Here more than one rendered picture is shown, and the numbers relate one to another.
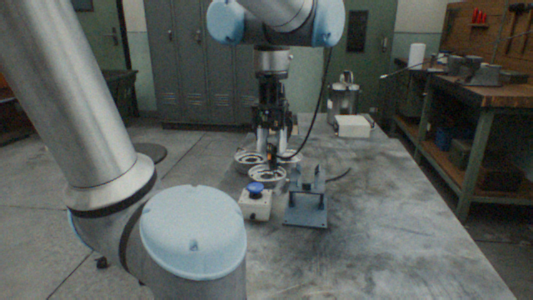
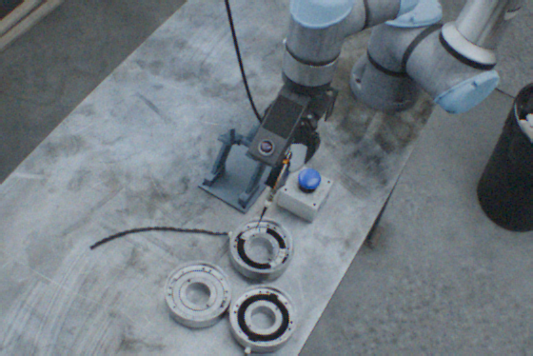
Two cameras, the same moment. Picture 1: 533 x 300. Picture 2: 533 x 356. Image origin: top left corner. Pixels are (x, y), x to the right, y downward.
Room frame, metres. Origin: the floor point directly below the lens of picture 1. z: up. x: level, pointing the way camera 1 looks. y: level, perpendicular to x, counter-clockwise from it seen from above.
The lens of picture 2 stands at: (1.36, 0.13, 1.78)
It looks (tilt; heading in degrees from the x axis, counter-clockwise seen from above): 54 degrees down; 194
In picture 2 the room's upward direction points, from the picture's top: 10 degrees clockwise
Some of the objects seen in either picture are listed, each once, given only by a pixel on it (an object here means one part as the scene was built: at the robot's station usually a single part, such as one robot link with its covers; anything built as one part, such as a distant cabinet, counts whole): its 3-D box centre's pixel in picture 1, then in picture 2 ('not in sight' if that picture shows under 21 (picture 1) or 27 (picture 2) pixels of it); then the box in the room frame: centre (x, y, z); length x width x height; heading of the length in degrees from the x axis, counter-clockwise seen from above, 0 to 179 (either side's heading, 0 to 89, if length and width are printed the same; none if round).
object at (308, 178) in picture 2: (255, 193); (307, 184); (0.67, 0.03, 0.85); 0.04 x 0.04 x 0.05
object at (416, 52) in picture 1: (415, 56); not in sight; (2.82, -1.25, 0.96); 0.12 x 0.11 x 0.20; 83
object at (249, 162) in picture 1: (251, 162); (263, 319); (0.92, 0.05, 0.82); 0.10 x 0.10 x 0.04
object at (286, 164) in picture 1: (286, 161); (198, 295); (0.93, -0.06, 0.82); 0.10 x 0.10 x 0.04
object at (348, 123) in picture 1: (346, 101); not in sight; (1.72, -0.43, 0.83); 0.41 x 0.19 x 0.30; 177
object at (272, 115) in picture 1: (271, 100); (304, 95); (0.69, -0.01, 1.07); 0.09 x 0.08 x 0.12; 170
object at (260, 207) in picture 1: (255, 204); (306, 190); (0.66, 0.03, 0.82); 0.08 x 0.07 x 0.05; 173
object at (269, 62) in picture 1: (272, 61); (308, 58); (0.69, -0.01, 1.15); 0.08 x 0.08 x 0.05
